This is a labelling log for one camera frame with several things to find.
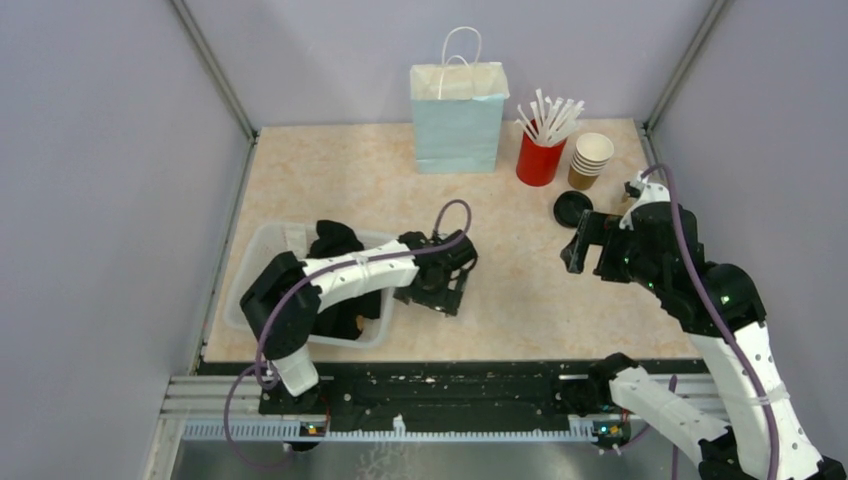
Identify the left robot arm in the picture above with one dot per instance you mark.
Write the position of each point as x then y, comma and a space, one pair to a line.
283, 304

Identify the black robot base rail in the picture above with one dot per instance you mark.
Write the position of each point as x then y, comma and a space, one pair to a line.
452, 396

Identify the stacked brown paper cups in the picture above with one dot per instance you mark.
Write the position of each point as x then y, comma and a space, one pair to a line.
592, 152

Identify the red ribbed straw cup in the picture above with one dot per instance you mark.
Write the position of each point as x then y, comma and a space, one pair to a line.
537, 165

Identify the stack of black lids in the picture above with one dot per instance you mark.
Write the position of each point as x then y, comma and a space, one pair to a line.
569, 207

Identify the clear plastic basket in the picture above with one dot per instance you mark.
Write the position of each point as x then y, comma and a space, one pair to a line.
273, 238

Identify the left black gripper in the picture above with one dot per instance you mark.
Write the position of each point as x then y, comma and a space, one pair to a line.
446, 299

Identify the black cloth in basket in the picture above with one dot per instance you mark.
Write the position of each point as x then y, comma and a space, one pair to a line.
342, 320

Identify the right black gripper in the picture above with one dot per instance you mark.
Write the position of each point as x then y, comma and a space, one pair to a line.
596, 228

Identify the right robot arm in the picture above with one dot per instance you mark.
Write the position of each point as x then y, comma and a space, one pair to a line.
655, 245

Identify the light blue paper bag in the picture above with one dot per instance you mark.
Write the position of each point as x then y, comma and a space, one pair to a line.
457, 111

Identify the white toothed cable rail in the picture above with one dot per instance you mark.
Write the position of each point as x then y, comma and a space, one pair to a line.
581, 431

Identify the white wrapped straws bundle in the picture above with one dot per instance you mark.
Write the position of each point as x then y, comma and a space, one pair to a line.
550, 121

